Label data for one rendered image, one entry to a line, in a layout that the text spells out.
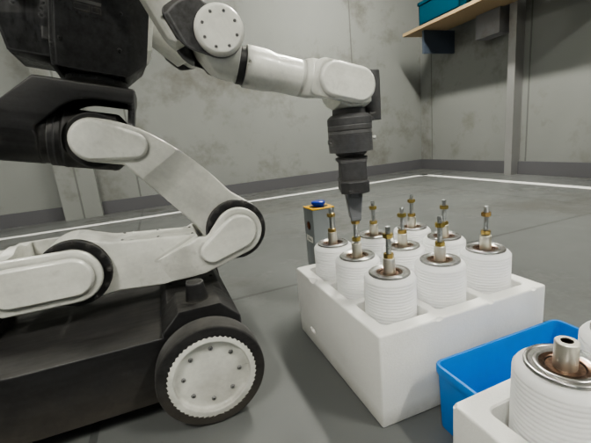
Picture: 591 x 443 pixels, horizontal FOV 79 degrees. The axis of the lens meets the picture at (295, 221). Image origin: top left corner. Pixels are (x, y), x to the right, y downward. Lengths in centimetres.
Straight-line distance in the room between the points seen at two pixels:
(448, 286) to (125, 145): 69
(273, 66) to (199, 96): 314
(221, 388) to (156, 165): 47
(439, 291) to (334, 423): 31
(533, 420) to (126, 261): 76
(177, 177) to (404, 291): 53
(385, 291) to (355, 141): 28
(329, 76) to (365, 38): 388
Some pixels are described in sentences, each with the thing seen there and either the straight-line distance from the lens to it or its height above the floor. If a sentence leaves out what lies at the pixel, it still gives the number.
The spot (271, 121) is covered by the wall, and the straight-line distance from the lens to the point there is 392.
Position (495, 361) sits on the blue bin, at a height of 8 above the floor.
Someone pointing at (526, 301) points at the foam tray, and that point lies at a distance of 85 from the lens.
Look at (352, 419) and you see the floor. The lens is 76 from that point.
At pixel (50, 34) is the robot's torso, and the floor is 73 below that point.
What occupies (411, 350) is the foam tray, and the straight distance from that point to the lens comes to 69.
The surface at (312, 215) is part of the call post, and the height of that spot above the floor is 30.
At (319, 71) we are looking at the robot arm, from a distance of 68.
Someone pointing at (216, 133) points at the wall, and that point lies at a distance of 378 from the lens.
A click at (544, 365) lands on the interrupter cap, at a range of 48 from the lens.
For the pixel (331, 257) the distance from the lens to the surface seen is 85.
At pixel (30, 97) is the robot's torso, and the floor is 63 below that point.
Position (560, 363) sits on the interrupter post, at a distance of 48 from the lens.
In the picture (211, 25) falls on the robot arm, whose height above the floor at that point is 69.
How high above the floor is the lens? 51
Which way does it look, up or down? 13 degrees down
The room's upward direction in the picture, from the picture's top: 6 degrees counter-clockwise
